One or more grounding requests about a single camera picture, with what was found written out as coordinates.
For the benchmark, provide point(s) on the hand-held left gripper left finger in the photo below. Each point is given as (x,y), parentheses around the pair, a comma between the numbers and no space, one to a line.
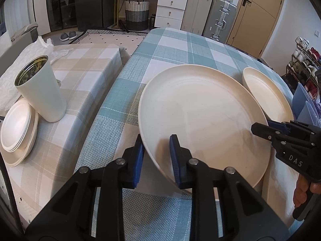
(138,163)

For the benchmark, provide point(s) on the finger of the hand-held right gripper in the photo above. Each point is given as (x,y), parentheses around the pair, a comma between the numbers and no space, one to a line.
(275,124)
(262,130)

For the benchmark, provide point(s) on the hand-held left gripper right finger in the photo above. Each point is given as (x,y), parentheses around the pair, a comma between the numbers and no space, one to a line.
(175,163)

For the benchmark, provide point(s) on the person's right hand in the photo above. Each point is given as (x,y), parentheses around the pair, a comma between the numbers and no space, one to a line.
(299,195)

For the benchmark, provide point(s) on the pile of assorted sneakers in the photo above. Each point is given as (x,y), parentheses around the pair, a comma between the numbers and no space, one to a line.
(299,54)

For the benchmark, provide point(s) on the shoe rack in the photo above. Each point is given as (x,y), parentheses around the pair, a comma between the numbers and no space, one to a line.
(304,51)

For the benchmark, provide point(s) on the beige plaid tablecloth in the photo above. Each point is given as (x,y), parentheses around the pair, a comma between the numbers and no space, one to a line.
(82,80)

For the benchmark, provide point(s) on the wooden door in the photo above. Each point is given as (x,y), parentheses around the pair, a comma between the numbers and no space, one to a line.
(255,17)

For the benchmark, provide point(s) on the white small plate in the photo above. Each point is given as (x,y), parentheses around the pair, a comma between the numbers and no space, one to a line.
(31,125)
(15,128)

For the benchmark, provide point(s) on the white tumbler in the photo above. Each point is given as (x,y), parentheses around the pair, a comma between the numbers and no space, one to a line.
(47,93)

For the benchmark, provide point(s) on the silver suitcase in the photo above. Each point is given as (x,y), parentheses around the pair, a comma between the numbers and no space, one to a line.
(220,22)

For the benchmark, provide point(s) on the beige dotted mat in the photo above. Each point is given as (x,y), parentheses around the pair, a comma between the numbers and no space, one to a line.
(112,42)

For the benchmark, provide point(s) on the black white patterned rug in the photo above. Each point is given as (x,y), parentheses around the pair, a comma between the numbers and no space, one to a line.
(112,32)

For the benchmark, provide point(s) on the beige suitcase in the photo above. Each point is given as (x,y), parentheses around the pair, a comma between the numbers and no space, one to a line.
(196,12)

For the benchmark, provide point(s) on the dark bottle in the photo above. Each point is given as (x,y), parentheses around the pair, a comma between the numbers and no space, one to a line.
(153,21)

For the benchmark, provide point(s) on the grey slipper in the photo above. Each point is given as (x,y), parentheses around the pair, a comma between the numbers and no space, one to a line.
(64,37)
(72,35)

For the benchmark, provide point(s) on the woven laundry basket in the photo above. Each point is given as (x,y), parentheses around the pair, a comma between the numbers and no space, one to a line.
(136,17)

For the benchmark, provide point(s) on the white dressing table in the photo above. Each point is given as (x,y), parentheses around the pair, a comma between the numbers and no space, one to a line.
(170,12)

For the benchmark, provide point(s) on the white plastic bag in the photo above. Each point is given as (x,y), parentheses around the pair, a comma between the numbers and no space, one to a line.
(15,62)

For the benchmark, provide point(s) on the grey refrigerator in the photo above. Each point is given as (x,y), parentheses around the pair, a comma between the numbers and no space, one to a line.
(90,5)

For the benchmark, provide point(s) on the beige sofa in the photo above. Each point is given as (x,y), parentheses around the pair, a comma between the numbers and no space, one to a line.
(22,36)

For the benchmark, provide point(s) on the dark glass cabinet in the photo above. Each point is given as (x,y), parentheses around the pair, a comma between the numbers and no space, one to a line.
(62,5)

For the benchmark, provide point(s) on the white wardrobe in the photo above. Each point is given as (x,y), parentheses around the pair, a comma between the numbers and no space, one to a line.
(41,10)

